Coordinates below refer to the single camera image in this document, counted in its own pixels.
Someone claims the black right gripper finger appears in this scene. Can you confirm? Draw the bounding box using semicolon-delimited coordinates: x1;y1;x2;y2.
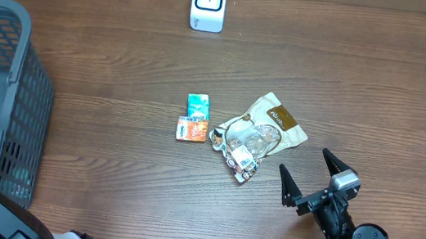
279;164;303;207
322;147;357;177

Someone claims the brown snack pouch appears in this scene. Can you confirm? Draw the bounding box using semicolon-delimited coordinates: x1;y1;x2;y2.
209;92;308;185

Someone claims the orange tissue pack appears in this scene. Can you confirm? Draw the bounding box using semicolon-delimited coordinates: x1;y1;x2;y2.
175;116;209;142

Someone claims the teal tissue pack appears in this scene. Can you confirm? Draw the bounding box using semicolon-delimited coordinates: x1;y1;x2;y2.
187;93;210;120

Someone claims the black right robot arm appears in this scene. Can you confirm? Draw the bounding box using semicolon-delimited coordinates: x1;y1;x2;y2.
279;148;388;239

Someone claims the white barcode scanner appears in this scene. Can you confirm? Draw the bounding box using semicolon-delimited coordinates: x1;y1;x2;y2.
189;0;227;34

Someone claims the grey plastic mesh basket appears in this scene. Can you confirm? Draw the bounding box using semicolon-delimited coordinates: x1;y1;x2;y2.
0;0;55;208

